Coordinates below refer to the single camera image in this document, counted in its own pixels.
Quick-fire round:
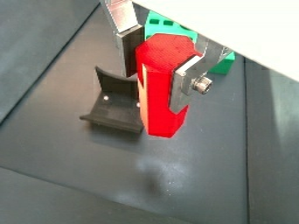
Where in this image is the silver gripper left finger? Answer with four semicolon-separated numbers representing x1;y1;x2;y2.
99;0;145;78

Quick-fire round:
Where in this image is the red hexagon peg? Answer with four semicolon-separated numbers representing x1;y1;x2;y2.
135;33;202;138

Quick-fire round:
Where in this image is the black curved holder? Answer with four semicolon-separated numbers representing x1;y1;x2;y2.
79;66;145;133

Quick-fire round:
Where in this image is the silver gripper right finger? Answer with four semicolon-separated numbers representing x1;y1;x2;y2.
170;37;231;114

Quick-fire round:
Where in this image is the green shape board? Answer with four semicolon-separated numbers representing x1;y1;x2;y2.
145;10;238;75

